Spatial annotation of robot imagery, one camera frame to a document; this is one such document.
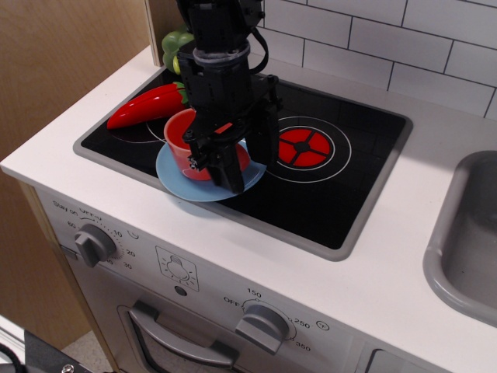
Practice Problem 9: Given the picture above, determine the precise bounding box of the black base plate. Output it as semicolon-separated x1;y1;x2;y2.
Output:
1;330;91;372

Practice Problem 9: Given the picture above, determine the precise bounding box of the grey timer knob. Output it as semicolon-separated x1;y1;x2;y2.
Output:
75;224;116;267

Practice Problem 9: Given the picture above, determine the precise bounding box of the blue plastic toy plate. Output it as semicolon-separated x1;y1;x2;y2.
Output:
156;144;266;202

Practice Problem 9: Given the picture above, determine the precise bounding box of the black cable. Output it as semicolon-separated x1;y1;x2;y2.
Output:
248;26;269;75

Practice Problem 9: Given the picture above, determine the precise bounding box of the grey oven door handle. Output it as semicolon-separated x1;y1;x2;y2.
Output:
129;302;239;369

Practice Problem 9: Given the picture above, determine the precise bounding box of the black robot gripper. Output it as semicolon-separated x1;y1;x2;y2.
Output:
178;42;280;193

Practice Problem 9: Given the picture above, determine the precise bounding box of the black toy stovetop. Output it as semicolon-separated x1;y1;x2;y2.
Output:
74;81;412;261

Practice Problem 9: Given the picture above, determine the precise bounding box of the red toy chili pepper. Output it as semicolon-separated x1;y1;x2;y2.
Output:
106;82;188;130

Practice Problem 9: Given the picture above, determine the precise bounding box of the grey toy sink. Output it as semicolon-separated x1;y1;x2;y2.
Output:
423;151;496;326

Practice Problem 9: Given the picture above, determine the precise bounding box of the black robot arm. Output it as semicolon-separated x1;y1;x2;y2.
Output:
177;1;282;194

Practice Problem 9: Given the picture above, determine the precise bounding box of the green toy bell pepper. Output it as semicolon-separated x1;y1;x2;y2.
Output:
162;24;194;75

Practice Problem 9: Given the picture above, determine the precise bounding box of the grey temperature knob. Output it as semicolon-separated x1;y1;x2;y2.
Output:
235;302;290;355

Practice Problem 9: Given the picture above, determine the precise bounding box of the red plastic toy cup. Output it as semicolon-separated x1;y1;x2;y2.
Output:
163;108;252;182

